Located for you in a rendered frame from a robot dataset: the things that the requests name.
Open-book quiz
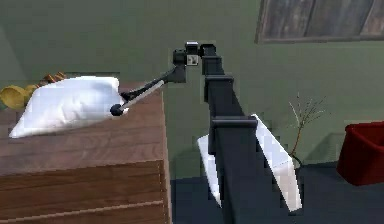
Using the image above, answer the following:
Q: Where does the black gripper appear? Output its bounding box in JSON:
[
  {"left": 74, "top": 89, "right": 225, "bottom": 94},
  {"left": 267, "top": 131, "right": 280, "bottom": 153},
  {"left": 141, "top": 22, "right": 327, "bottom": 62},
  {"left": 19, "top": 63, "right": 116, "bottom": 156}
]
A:
[{"left": 109, "top": 48, "right": 188, "bottom": 117}]

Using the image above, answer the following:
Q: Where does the white pillow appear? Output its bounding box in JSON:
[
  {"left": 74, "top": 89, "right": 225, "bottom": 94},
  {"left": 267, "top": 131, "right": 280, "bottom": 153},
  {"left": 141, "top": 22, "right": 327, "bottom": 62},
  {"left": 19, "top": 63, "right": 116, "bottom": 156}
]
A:
[{"left": 8, "top": 75, "right": 129, "bottom": 139}]

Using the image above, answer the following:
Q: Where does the brown wooden chest of drawers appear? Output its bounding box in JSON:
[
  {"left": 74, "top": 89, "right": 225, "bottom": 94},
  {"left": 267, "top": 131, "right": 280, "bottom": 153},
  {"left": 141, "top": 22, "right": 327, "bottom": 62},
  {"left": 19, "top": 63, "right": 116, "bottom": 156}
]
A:
[{"left": 0, "top": 82, "right": 173, "bottom": 224}]

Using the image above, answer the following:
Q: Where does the orange brown striped object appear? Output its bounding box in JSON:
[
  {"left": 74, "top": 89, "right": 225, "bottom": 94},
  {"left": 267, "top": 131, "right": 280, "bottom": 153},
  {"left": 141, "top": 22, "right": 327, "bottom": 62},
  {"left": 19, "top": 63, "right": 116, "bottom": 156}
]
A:
[{"left": 37, "top": 71, "right": 68, "bottom": 87}]

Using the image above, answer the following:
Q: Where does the yellow round object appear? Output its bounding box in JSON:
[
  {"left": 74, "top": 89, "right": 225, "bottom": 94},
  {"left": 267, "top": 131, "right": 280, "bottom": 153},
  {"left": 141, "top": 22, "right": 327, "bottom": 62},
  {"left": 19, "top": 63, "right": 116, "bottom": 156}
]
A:
[{"left": 0, "top": 84, "right": 38, "bottom": 110}]

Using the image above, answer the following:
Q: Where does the white flat panel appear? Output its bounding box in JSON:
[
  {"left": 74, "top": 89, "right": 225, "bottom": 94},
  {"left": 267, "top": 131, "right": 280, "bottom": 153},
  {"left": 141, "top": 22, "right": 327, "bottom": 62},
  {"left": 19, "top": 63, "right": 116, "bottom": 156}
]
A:
[{"left": 196, "top": 113, "right": 303, "bottom": 213}]

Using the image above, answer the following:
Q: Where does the bare twig house plant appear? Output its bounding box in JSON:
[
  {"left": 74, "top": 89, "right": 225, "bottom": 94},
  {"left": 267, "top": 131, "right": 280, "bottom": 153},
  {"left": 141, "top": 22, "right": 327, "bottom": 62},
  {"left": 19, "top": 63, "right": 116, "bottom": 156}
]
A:
[{"left": 287, "top": 93, "right": 329, "bottom": 169}]

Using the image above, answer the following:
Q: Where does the red box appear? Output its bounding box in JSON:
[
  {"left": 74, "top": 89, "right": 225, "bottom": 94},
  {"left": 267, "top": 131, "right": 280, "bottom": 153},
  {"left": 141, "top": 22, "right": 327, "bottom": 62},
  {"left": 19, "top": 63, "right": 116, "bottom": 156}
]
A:
[{"left": 336, "top": 121, "right": 384, "bottom": 187}]

